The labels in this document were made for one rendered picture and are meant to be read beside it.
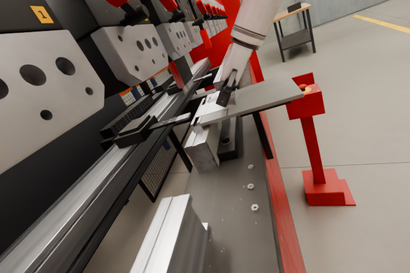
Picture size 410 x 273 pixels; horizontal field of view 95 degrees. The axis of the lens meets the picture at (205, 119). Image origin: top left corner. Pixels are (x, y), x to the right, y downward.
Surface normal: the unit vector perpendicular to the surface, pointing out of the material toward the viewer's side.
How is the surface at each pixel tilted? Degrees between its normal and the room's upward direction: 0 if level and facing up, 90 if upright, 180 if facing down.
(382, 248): 0
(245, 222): 0
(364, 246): 0
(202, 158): 90
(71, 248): 90
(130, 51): 90
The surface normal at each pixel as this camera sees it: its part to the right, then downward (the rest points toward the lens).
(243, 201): -0.39, -0.84
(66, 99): 0.91, -0.27
